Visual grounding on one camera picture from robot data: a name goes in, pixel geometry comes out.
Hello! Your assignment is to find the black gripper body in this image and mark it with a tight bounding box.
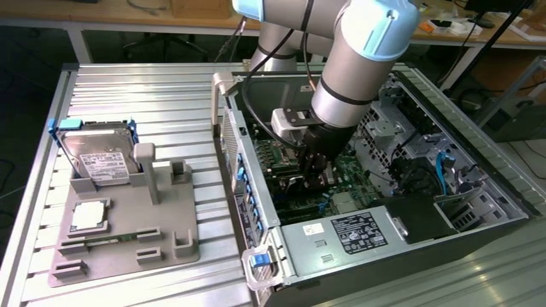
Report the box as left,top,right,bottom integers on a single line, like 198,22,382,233
298,123,355,164

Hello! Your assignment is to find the black labelled RAM stick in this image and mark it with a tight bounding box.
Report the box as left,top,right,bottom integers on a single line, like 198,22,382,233
269,163,305,177

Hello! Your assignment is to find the CPU socket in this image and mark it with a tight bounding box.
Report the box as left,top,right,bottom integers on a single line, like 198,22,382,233
275,140,302,164

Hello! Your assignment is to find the green motherboard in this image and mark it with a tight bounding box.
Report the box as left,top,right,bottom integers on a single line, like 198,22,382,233
251,123,385,224

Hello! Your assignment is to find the silver chipset heat sink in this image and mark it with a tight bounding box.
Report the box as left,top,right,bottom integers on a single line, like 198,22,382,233
333,191,363,214

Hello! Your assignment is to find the black expansion slot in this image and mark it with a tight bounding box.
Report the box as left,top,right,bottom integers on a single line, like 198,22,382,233
275,203,322,217
279,211,325,225

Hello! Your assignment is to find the perforated metal disk bay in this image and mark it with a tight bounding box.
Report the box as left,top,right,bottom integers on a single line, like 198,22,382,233
355,75,453,161

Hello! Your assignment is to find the open black PC case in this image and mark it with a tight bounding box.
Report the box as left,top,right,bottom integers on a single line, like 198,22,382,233
210,63,546,307

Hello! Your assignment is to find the grey power supply unit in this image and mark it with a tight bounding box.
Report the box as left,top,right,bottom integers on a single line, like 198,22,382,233
277,204,411,276

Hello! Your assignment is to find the black plastic fan shroud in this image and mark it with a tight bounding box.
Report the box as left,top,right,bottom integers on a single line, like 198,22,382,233
369,194,462,246

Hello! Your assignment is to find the blue case latch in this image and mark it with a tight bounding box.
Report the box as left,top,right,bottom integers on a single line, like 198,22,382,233
249,252,273,266

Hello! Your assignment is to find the slanted metal disk bay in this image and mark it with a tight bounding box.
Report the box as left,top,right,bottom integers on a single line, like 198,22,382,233
433,187,520,233

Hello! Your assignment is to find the grey plastic parts rack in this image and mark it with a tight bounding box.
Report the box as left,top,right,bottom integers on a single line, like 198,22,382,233
48,140,202,288

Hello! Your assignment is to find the dark grey box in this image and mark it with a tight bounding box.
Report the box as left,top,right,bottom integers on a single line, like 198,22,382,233
486,99,546,143

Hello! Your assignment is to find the white plastic part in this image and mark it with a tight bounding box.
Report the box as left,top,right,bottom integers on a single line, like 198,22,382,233
429,19,484,36

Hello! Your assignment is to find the black office chair base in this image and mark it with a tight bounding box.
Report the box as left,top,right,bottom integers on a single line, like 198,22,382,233
122,31,207,63

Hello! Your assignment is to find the hard disk in blue carrier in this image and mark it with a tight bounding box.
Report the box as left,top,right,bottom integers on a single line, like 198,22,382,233
46,117,142,186

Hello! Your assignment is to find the green RAM stick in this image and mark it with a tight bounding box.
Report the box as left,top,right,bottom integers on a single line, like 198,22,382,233
84,232,140,246

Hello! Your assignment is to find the silver CPU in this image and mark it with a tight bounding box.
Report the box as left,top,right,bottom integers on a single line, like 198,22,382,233
70,201,108,232

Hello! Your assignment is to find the black tripod pole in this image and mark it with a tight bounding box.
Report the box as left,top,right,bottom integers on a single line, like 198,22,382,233
473,0,537,84

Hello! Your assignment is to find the black monitor base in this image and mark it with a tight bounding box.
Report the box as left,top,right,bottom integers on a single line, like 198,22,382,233
462,0,534,13

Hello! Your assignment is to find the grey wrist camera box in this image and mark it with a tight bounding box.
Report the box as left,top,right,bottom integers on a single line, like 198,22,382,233
271,108,315,146

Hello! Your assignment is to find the black wire bundle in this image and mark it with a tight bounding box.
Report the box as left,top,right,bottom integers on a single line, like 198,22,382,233
390,155,441,196

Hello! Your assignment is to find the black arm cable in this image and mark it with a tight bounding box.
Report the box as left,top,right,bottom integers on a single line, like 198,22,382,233
215,15,325,150

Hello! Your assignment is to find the blue disk wire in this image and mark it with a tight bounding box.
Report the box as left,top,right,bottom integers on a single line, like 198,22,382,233
434,150,458,196

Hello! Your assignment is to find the aluminium frame stand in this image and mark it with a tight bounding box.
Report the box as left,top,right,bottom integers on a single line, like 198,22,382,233
473,56,546,129

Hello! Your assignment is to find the grey network cable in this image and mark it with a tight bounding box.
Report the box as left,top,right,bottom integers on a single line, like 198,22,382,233
127,0,171,16

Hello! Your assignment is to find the wooden desk white frame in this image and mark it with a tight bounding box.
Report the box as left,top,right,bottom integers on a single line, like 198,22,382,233
0,0,546,92

